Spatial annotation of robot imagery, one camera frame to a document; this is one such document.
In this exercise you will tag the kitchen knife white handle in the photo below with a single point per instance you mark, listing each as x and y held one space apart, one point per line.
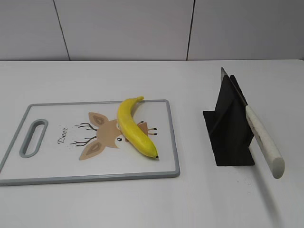
267 145

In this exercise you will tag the black knife stand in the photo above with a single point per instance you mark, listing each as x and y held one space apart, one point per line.
228 129

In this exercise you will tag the yellow plastic banana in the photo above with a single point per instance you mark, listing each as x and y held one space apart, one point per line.
132 132

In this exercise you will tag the white cutting board grey rim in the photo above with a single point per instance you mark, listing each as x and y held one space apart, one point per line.
81 142

